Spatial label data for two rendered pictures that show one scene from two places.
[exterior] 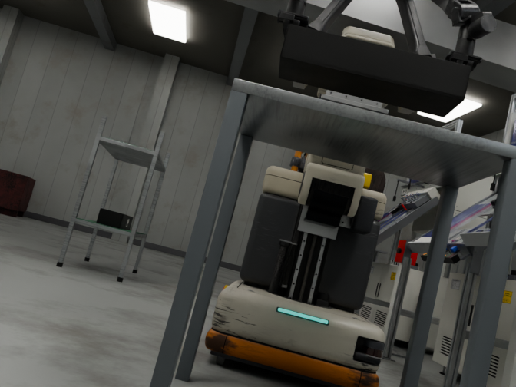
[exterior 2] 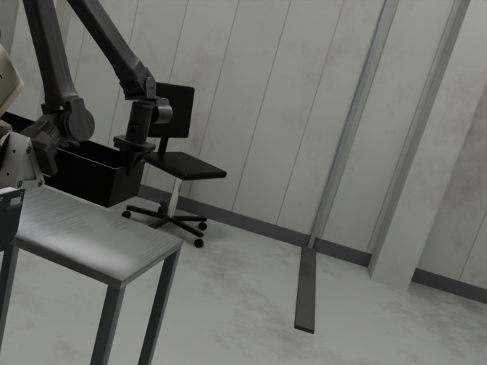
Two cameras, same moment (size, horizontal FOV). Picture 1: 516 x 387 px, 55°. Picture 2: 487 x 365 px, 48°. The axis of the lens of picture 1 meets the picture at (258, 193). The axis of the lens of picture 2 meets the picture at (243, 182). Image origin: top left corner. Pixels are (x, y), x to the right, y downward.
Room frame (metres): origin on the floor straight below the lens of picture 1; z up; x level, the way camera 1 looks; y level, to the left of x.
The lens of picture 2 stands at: (2.92, 0.61, 1.53)
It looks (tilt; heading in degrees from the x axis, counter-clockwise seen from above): 14 degrees down; 191
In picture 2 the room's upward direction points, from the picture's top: 16 degrees clockwise
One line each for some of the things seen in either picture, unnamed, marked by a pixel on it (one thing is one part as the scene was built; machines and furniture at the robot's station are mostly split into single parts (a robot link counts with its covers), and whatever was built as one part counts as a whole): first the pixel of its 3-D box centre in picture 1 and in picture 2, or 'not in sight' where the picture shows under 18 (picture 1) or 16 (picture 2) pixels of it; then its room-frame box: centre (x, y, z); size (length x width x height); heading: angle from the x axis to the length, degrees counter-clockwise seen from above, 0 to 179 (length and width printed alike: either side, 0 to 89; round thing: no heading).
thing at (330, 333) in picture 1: (292, 328); not in sight; (2.09, -0.28, 0.16); 0.67 x 0.64 x 0.25; 177
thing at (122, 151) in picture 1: (120, 202); not in sight; (3.90, 1.03, 0.55); 0.91 x 0.46 x 1.10; 6
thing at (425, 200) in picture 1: (401, 263); not in sight; (4.22, -1.34, 0.66); 1.01 x 0.73 x 1.31; 96
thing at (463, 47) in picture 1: (464, 52); not in sight; (1.50, -0.53, 1.21); 0.10 x 0.07 x 0.07; 87
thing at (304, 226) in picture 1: (340, 207); not in sight; (1.92, -0.33, 0.68); 0.28 x 0.27 x 0.25; 87
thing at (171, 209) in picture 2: not in sight; (181, 163); (-0.94, -0.60, 0.54); 0.69 x 0.69 x 1.08
